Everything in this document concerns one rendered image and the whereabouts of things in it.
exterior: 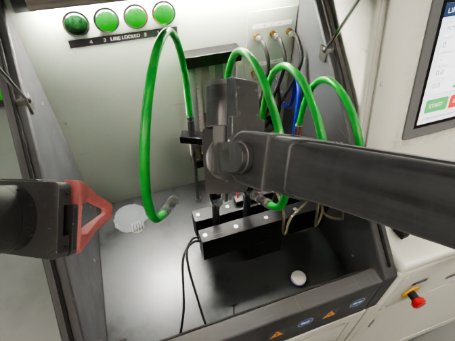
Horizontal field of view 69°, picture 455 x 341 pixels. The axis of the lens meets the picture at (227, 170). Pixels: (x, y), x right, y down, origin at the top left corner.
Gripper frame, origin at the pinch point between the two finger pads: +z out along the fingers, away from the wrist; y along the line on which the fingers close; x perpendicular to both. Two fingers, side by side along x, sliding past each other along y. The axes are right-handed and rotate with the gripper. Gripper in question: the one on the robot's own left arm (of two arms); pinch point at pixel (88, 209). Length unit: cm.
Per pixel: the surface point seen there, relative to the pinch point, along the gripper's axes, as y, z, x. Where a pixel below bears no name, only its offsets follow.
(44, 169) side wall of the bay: 24.5, 15.7, -4.8
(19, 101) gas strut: 27.3, 12.6, -16.8
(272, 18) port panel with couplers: -10, 48, -43
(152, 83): -2.2, 8.8, -16.8
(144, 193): -1.3, 9.2, -1.7
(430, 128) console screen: -48, 65, -18
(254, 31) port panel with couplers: -6, 47, -40
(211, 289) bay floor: 4, 49, 24
